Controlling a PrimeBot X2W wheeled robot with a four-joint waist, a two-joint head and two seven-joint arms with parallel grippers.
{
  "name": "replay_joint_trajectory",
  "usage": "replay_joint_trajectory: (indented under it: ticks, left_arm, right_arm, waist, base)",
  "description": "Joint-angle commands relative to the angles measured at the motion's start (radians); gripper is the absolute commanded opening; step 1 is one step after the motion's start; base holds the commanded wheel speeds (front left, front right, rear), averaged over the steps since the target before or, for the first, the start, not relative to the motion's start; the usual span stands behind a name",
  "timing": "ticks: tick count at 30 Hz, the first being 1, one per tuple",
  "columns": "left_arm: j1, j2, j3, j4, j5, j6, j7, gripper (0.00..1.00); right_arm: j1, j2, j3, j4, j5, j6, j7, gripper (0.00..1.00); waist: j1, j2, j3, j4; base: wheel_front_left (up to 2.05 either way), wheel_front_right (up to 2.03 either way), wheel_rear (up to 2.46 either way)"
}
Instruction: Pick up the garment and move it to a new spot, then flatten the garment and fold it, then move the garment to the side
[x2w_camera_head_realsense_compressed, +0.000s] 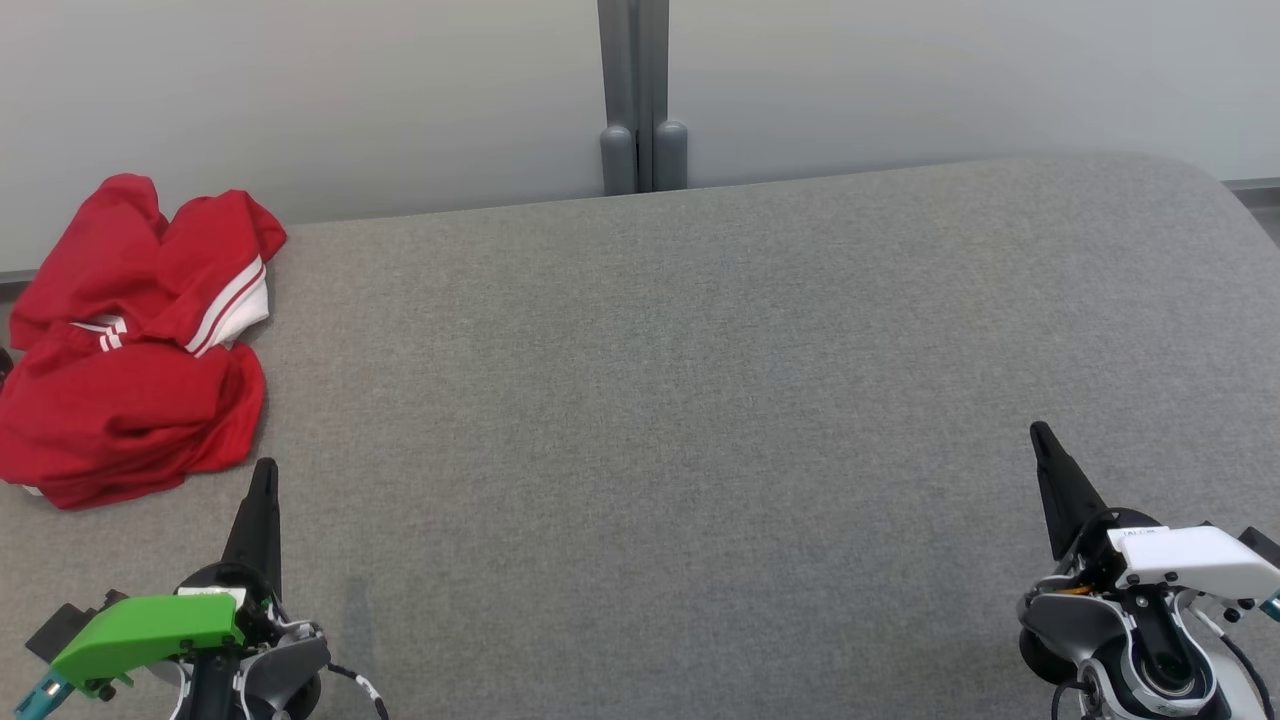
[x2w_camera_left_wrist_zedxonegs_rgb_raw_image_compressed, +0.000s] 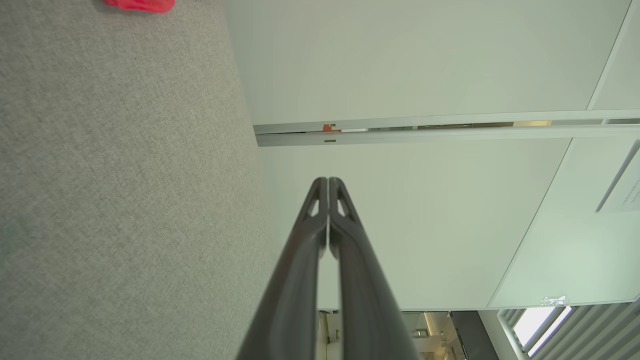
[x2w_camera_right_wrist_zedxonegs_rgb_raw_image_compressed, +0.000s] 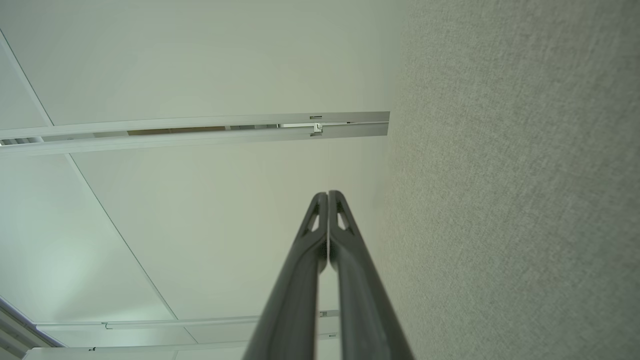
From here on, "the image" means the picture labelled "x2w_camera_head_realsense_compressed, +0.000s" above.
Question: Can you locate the left camera cable teal plug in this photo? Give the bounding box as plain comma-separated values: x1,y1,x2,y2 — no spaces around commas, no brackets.
12,672,73,720

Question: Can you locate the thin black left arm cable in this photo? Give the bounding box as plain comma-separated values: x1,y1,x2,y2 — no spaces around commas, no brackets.
322,660,391,720

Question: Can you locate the red shirt with white sleeves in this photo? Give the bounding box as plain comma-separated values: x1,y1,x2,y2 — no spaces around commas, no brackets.
8,173,288,358

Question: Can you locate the grey partition post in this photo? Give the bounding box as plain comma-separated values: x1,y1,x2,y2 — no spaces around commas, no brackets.
597,0,689,196

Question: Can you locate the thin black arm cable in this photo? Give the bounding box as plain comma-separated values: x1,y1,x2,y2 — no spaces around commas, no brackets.
322,660,391,720
1195,605,1279,720

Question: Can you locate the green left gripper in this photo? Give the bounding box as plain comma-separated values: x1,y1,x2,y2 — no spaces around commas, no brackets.
50,458,283,697

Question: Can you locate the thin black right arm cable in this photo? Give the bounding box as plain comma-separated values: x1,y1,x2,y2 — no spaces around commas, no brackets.
1195,605,1279,720

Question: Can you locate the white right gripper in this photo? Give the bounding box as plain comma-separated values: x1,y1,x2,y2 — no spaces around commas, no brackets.
1030,422,1280,601

